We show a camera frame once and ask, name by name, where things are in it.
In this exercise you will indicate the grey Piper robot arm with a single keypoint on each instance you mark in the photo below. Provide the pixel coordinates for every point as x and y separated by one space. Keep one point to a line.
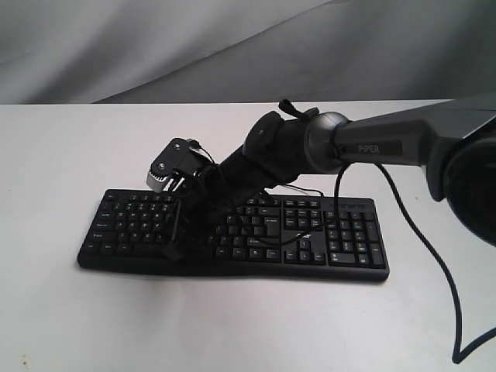
453 142

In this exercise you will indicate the black Acer keyboard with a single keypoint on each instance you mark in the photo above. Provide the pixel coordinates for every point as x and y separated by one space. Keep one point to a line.
286 236

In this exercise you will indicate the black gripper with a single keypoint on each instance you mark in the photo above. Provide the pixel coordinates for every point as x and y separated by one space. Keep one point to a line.
216 193

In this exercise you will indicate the grey backdrop cloth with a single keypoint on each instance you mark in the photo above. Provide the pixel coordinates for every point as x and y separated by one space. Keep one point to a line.
66 52

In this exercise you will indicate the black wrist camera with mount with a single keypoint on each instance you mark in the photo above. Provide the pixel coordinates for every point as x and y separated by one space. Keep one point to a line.
177 168

